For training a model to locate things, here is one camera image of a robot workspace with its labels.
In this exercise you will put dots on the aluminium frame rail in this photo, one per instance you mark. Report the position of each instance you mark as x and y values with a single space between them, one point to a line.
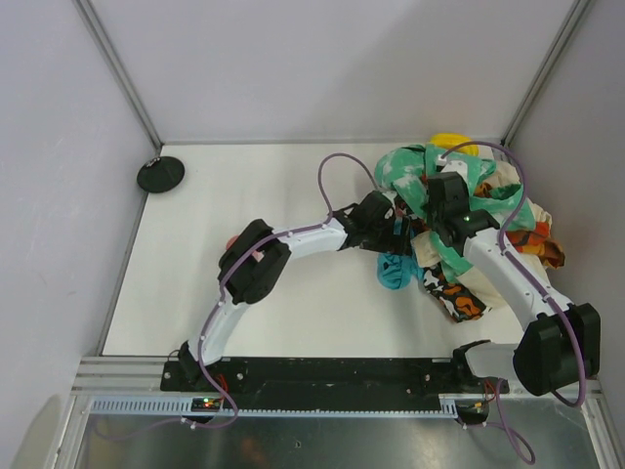
560 348

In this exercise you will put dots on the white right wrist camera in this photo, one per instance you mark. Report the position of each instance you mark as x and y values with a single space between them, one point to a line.
447 164

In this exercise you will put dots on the green tie-dye cloth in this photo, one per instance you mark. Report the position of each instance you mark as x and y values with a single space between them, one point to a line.
405 171

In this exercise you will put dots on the yellow banana bunch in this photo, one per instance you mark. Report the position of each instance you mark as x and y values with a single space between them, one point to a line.
452 140

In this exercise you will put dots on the black orange patterned cloth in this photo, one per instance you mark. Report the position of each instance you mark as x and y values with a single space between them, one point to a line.
455 298

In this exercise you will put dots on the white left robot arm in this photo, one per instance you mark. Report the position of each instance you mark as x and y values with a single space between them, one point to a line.
252 265

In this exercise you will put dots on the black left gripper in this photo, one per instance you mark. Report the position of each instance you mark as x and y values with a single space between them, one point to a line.
399 239

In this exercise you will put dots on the orange camouflage cloth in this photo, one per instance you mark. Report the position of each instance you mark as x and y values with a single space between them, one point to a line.
531 230

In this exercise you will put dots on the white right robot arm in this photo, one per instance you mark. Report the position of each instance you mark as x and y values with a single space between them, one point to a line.
485 358

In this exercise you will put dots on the pink plastic cup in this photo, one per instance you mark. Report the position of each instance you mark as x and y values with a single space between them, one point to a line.
234 243

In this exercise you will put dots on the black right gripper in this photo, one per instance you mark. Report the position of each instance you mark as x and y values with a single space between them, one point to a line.
435 210

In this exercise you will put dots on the black round disc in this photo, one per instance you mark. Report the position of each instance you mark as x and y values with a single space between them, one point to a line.
161 174

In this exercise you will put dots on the cream cloth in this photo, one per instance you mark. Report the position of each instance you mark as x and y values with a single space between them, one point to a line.
473 279

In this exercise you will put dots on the grey slotted cable duct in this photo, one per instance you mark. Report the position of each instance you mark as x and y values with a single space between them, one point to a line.
193 406

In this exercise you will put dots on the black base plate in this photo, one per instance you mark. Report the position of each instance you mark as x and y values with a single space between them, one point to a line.
343 382

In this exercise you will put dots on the blue cloth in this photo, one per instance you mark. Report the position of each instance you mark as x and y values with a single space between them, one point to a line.
395 272

